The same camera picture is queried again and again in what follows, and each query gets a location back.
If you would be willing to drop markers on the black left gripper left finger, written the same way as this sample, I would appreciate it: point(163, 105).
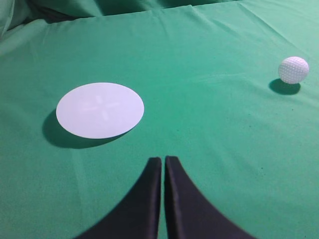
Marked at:
point(137, 215)

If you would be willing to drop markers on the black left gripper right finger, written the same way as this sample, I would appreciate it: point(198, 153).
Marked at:
point(188, 214)

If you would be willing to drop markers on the white dimpled golf ball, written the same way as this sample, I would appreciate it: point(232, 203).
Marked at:
point(293, 70)

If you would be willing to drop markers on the white round plate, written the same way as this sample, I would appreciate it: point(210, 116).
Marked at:
point(100, 110)

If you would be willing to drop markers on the green table cloth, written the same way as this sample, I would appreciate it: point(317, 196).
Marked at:
point(208, 77)

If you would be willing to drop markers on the green backdrop curtain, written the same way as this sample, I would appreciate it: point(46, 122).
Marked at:
point(17, 12)

